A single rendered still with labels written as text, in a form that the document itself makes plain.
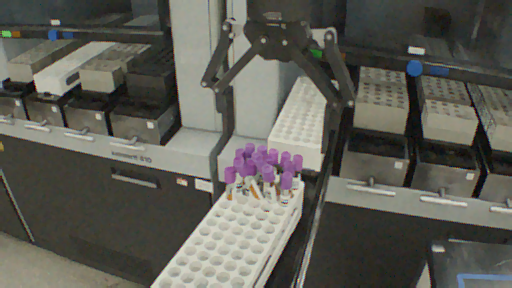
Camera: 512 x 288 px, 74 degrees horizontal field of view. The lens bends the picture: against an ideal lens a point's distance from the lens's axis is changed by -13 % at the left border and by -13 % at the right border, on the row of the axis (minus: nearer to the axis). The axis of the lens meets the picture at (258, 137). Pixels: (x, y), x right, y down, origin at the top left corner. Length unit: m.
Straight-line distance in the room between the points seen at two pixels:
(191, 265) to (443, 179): 0.55
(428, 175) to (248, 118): 0.42
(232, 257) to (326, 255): 0.54
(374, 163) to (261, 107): 0.28
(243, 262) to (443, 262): 0.29
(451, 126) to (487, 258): 0.33
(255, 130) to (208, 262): 0.50
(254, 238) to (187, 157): 0.46
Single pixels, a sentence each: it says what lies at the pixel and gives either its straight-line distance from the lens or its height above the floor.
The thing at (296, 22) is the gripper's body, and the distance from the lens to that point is 0.44.
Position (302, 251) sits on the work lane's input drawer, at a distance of 0.58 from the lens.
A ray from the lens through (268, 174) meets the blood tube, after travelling 0.49.
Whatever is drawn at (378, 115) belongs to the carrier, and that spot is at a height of 0.86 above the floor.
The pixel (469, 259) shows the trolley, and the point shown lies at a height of 0.82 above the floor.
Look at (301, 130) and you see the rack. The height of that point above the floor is 0.86.
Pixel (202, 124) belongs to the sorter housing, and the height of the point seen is 0.76.
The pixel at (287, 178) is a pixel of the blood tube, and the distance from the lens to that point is 0.51.
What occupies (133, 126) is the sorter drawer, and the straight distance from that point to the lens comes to 0.95.
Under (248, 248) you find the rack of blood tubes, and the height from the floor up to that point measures 0.87.
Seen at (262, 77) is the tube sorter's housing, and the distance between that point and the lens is 0.85.
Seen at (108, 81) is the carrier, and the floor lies 0.85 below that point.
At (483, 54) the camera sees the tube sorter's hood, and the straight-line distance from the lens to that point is 0.80.
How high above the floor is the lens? 1.25
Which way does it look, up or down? 33 degrees down
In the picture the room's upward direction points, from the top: straight up
